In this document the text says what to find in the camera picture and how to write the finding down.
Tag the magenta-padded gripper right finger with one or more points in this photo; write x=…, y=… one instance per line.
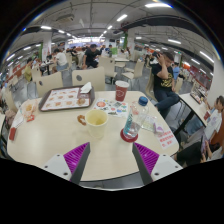
x=166, y=166

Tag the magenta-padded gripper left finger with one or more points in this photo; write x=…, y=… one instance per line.
x=56, y=165

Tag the clear blue-capped water bottle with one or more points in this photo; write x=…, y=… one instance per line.
x=135, y=118

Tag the white leaflet with red text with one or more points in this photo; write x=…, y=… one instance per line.
x=167, y=140

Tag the person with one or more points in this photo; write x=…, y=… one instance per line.
x=213, y=121
x=61, y=60
x=163, y=83
x=28, y=71
x=90, y=56
x=191, y=153

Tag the white card with purple print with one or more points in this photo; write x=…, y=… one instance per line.
x=158, y=128

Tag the clear plastic leaflet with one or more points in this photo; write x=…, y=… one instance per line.
x=150, y=124

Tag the flat round red coaster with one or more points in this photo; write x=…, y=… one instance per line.
x=125, y=139

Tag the white red-bordered leaflet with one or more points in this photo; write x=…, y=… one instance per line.
x=18, y=119

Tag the white paper food bag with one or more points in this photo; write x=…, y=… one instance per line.
x=29, y=107

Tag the dark food tray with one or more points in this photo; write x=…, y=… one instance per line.
x=63, y=99

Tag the cream dining table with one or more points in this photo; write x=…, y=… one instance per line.
x=191, y=100

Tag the colourful sticker sheet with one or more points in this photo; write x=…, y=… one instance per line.
x=108, y=107

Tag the beige chair with round hole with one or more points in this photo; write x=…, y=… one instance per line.
x=93, y=77
x=50, y=85

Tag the white crumpled napkin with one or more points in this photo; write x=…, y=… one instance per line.
x=86, y=87

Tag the red paper cup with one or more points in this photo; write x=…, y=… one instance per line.
x=121, y=91

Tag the ceiling air conditioner unit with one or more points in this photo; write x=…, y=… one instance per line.
x=65, y=18

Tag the ceiling lights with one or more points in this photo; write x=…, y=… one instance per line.
x=158, y=5

